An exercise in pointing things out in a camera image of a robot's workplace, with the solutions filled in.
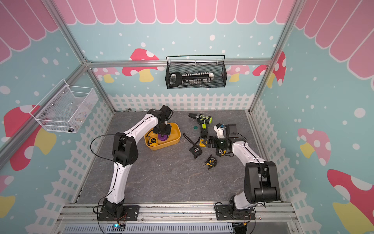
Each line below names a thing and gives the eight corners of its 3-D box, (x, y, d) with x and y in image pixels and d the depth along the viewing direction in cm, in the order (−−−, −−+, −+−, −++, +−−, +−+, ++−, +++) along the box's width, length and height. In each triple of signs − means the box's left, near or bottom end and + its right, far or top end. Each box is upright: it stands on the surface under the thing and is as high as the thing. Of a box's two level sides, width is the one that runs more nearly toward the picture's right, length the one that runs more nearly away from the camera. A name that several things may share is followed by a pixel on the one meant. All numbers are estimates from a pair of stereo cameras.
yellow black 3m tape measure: (203, 165, 93) (203, 163, 90) (210, 156, 97) (210, 154, 94) (211, 171, 91) (211, 168, 88) (217, 161, 95) (218, 159, 92)
